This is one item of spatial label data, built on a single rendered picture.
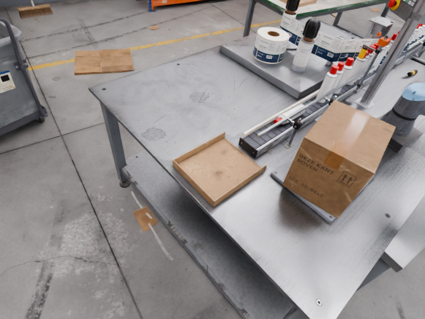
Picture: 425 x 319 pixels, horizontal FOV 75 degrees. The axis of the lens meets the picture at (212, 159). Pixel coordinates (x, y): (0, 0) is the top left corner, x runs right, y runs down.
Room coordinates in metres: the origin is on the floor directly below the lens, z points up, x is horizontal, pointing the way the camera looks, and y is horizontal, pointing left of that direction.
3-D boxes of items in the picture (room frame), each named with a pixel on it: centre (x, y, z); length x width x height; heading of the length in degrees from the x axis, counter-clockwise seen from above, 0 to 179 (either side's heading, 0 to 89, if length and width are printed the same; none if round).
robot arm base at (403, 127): (1.20, -0.91, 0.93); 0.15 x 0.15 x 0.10
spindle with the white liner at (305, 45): (1.65, -0.45, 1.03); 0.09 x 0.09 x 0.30
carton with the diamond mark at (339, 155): (0.79, -0.47, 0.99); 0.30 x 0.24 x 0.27; 149
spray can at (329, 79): (1.33, -0.54, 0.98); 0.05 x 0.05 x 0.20
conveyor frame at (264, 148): (1.52, -0.71, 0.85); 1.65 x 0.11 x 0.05; 138
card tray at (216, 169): (0.79, -0.03, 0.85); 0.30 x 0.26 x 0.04; 138
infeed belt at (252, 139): (1.52, -0.71, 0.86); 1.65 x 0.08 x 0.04; 138
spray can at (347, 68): (1.45, -0.64, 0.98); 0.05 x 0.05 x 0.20
